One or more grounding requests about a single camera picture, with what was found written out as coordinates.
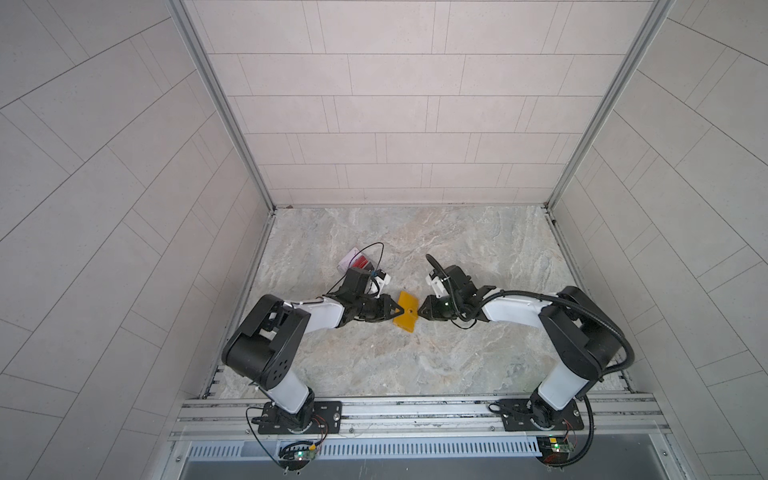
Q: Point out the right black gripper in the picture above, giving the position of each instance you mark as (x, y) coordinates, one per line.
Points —
(430, 309)

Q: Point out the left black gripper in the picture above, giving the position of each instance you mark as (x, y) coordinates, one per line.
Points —
(383, 302)

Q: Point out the yellow leather card holder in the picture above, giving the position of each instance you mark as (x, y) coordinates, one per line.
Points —
(407, 319)

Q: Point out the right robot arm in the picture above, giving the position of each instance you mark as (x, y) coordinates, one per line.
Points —
(589, 344)

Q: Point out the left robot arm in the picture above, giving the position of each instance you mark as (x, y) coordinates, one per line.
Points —
(263, 347)

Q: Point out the clear plastic card box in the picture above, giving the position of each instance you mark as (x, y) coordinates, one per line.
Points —
(359, 259)

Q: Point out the left green circuit board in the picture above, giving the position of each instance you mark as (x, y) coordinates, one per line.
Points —
(297, 455)

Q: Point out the green circuit board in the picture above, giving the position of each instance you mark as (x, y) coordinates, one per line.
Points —
(297, 455)
(553, 450)

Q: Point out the right green circuit board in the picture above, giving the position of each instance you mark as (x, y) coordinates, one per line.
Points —
(553, 450)

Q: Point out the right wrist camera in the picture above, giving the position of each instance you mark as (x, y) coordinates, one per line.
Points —
(437, 285)

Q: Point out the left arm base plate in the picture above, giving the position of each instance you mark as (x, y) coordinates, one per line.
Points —
(319, 417)

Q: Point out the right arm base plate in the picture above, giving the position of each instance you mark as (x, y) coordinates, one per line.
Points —
(534, 415)

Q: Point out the aluminium mounting rail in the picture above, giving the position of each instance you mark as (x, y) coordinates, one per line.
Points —
(420, 416)

